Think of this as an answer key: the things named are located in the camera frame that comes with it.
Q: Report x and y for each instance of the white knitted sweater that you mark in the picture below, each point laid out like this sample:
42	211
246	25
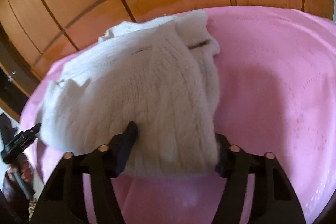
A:
161	75

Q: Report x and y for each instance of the dark wooden cabinet door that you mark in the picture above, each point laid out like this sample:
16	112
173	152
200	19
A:
17	81

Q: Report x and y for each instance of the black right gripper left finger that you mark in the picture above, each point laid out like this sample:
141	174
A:
62	199

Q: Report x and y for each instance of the person's left hand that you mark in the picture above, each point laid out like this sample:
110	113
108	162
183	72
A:
27	173

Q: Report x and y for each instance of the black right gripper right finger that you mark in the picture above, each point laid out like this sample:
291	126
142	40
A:
274	199

